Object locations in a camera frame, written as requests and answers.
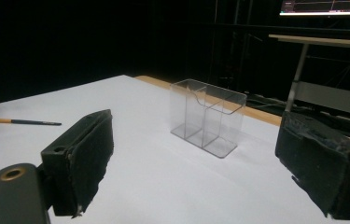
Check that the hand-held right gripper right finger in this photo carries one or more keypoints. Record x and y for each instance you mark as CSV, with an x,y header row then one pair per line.
x,y
322,165

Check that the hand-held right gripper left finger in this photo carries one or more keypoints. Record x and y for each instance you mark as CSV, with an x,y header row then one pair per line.
x,y
82,161

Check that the dark pen with orange end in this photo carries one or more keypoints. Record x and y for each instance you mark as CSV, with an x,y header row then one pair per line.
x,y
29,122

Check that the clear acrylic divided holder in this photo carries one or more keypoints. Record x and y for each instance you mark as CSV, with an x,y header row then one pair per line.
x,y
194,133

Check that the white table mat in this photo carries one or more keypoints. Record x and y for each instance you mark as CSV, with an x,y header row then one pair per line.
x,y
163,186

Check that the computer monitor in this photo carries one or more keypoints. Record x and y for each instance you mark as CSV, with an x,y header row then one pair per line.
x,y
325,6

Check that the grey metal stand frame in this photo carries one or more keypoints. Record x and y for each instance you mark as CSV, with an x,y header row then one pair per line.
x,y
328,97

